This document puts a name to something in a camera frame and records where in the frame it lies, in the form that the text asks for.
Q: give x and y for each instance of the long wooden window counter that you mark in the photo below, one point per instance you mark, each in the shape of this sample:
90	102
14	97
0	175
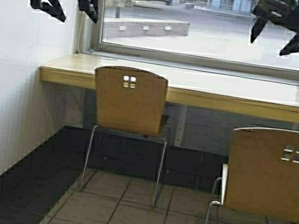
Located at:
236	94

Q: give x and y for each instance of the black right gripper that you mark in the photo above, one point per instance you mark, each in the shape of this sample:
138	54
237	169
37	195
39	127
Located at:
283	13

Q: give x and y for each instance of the wooden chair with square cutouts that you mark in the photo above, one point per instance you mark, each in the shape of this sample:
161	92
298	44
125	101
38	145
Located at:
131	101

